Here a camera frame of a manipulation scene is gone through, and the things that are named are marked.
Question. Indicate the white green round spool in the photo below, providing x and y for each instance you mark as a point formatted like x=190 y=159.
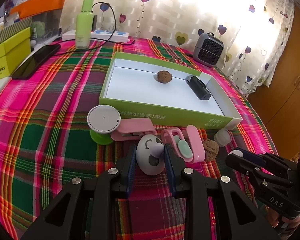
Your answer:
x=103 y=120

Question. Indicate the green white cardboard box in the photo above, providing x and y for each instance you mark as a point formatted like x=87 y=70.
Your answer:
x=132 y=88

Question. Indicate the mint green oval piece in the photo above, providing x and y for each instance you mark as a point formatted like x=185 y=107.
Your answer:
x=184 y=149

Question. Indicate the heart patterned curtain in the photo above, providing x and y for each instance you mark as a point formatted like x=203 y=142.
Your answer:
x=254 y=32

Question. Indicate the brown walnut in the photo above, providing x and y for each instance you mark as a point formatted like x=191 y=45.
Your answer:
x=211 y=149
x=164 y=76

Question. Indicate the lime green shoebox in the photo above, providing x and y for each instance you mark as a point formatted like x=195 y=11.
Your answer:
x=14 y=51

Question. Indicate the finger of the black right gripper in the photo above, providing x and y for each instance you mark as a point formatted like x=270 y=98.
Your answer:
x=245 y=167
x=250 y=156

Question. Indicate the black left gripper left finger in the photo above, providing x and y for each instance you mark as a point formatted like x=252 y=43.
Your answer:
x=84 y=209

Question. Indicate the wooden wardrobe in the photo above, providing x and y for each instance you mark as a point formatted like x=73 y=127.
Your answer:
x=278 y=105

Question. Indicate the green lotion bottle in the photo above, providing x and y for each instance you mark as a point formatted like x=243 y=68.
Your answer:
x=84 y=22

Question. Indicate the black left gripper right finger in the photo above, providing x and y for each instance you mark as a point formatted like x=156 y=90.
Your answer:
x=236 y=217

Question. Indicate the white blue power strip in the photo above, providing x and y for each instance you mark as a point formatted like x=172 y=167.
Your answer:
x=118 y=36

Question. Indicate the pink stapler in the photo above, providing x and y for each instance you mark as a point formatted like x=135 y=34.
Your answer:
x=133 y=129

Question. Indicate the grey portable heater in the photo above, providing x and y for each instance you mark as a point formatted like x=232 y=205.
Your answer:
x=208 y=49

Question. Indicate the right hand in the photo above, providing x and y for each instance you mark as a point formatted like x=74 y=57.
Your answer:
x=274 y=218

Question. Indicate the grey white panda toy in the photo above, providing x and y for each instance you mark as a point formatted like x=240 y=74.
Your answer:
x=150 y=155

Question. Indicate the orange storage bin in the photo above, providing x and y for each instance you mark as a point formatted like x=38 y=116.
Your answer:
x=36 y=7

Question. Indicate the black smartphone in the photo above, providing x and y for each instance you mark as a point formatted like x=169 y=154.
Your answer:
x=30 y=66

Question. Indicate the black rectangular device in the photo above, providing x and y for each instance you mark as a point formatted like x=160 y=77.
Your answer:
x=198 y=87

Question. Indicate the white round cap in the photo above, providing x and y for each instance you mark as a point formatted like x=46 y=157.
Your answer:
x=223 y=137

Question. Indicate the chevron patterned box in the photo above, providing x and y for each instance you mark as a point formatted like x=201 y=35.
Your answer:
x=13 y=29

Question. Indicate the pink clip case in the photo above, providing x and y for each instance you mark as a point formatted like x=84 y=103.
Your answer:
x=191 y=135

